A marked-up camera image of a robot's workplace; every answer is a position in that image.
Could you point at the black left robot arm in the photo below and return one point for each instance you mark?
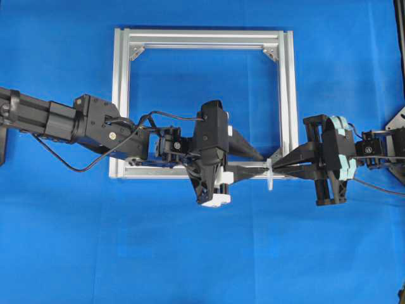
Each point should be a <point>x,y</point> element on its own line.
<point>98,126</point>

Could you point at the black vertical pole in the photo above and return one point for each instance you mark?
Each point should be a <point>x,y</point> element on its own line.
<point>399,14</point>

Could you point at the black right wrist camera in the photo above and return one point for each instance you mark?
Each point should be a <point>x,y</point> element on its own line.
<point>339,148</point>

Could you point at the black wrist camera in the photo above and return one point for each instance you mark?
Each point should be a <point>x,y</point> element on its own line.
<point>339,148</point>
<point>212,130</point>

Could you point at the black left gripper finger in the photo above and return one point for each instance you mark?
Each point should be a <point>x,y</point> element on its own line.
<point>241,173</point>
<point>239,146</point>

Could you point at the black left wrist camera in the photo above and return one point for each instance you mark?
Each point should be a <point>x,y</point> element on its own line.
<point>212,130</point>

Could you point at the aluminium extrusion frame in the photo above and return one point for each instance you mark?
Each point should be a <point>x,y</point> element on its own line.
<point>129,44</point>

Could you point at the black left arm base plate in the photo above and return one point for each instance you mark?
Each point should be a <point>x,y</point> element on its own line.
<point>3,144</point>

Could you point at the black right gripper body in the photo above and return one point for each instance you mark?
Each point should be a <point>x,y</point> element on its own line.
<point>329,191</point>

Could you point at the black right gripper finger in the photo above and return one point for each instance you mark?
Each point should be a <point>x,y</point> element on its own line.
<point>309,152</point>
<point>308,172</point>

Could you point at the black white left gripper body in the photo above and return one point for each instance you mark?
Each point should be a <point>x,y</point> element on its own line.
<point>202,168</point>

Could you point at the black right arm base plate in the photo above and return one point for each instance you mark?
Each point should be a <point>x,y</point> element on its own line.
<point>395,144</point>

